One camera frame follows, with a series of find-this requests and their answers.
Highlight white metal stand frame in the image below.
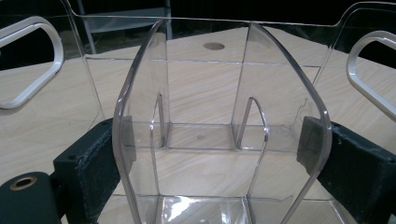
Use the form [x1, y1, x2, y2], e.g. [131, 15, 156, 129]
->
[76, 0, 174, 55]

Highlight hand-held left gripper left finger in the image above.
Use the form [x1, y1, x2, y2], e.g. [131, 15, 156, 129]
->
[52, 118, 120, 224]

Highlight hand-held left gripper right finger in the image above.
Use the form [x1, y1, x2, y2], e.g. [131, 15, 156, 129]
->
[297, 116, 396, 224]

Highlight clear acrylic divided organizer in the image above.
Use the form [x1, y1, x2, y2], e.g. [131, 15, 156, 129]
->
[0, 0, 396, 224]

